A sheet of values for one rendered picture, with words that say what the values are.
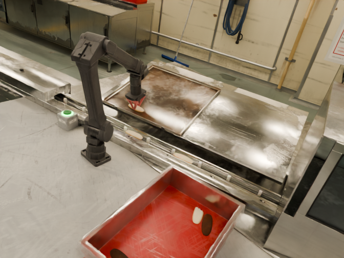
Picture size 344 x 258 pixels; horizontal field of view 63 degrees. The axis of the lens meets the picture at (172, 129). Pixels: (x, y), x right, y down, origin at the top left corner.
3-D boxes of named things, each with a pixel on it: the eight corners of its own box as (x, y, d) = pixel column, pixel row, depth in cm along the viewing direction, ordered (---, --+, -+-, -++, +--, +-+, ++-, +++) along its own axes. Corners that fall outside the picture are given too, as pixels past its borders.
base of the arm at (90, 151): (80, 153, 126) (95, 167, 120) (79, 138, 121) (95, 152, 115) (95, 146, 131) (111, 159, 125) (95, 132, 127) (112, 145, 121)
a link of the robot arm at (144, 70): (125, 61, 134) (141, 66, 132) (135, 51, 142) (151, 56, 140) (125, 83, 141) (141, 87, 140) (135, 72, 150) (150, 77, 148)
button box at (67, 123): (57, 131, 142) (55, 112, 136) (69, 125, 148) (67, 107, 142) (68, 137, 139) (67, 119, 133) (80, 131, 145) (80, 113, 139)
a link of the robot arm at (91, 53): (62, 45, 90) (89, 52, 87) (86, 27, 99) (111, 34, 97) (85, 138, 122) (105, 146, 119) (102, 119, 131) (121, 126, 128)
